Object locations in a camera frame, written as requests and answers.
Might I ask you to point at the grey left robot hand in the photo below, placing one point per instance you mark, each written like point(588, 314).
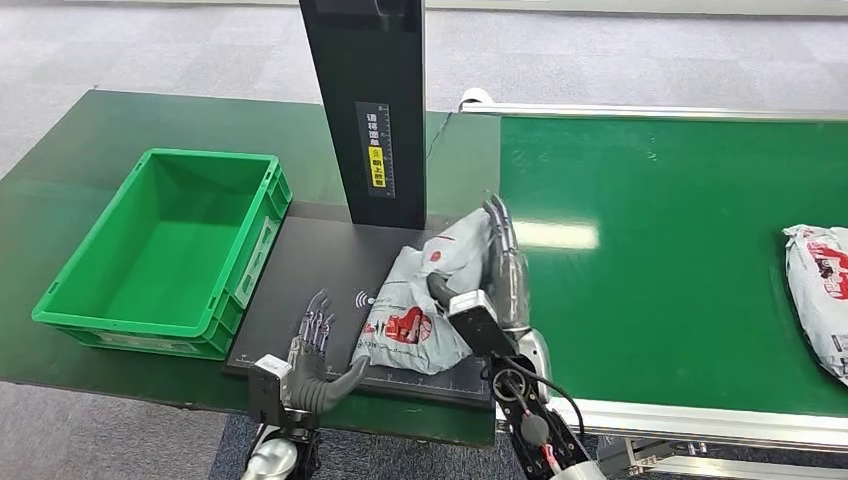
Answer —
point(308, 371)

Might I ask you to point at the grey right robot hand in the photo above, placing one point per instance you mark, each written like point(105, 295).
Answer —
point(510, 278)

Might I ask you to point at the grey courier package red print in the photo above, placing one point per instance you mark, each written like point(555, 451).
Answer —
point(411, 318)
point(821, 298)

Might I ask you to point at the black weighing device with column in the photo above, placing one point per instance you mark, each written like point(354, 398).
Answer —
point(318, 265)

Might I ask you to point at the green plastic basket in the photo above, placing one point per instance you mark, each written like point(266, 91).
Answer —
point(172, 265)

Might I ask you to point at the green conveyor belt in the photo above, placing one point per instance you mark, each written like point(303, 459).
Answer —
point(662, 298)

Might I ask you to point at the dark green table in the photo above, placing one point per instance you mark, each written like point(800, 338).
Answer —
point(99, 126)

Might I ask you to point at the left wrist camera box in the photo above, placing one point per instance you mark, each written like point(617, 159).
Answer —
point(268, 391)

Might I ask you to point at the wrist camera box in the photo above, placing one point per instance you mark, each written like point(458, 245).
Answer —
point(268, 391)
point(480, 324)

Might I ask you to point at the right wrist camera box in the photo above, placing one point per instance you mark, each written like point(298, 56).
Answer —
point(480, 324)

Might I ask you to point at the aluminium conveyor frame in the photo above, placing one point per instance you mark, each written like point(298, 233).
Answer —
point(729, 424)

